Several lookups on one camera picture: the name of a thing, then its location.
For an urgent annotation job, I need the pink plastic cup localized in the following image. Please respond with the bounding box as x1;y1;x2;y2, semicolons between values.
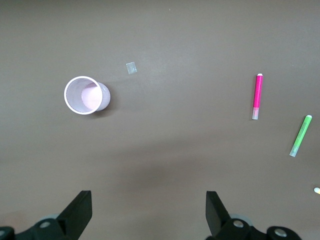
63;75;111;116

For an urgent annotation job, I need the green marker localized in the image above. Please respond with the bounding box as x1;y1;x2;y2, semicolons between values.
289;114;313;158

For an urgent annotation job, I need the pink marker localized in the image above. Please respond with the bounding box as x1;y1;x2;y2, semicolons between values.
251;72;264;121

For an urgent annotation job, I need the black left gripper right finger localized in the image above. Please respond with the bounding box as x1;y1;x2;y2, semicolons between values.
205;190;301;240

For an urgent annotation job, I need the small clear tape piece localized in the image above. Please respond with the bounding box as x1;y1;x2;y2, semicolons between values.
125;61;139;75

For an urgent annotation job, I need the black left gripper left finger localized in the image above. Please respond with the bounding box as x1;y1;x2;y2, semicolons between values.
14;190;93;240

